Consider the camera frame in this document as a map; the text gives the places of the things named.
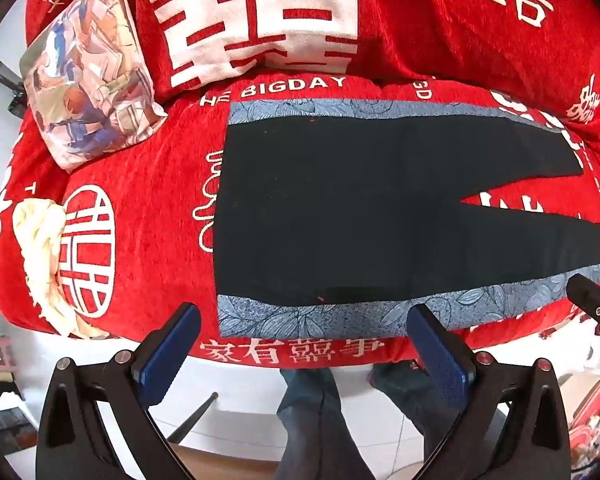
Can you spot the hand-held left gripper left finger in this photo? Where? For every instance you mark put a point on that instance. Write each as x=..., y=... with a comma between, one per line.
x=167, y=355

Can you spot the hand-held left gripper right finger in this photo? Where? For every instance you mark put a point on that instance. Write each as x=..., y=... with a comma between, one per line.
x=437, y=352

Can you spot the black pants with grey stripes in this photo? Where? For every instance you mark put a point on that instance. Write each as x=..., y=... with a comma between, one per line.
x=355, y=210

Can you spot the person's right leg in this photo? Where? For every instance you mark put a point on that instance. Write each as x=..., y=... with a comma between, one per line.
x=405, y=400

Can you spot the black rod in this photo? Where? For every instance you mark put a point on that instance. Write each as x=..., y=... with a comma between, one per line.
x=195, y=416

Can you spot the red patterned object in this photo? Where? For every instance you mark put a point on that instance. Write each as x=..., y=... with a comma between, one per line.
x=597, y=425

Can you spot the red printed sofa cover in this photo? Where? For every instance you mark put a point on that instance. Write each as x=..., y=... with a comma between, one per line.
x=155, y=185

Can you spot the cream crumpled cloth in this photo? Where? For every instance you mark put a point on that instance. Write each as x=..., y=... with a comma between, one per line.
x=35, y=240

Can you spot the printed picture cushion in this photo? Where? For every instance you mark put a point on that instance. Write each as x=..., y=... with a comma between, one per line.
x=90, y=75

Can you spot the black tripod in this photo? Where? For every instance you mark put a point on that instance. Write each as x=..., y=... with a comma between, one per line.
x=14, y=100

